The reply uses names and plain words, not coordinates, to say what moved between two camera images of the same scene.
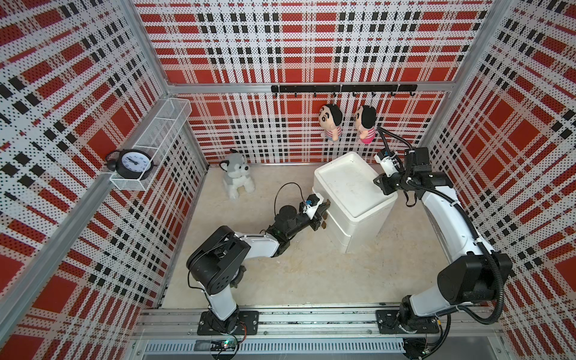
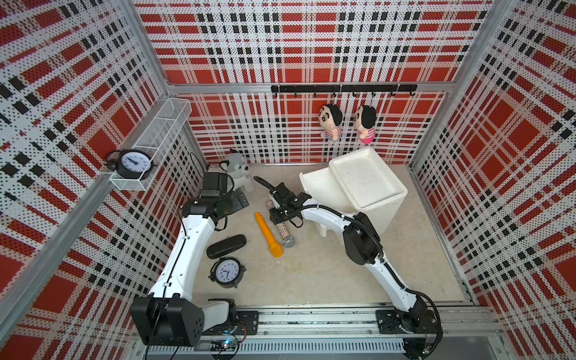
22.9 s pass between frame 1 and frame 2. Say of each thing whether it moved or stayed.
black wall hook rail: stayed
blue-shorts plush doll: stayed
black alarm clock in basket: stayed
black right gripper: moved
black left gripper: moved
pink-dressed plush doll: stayed
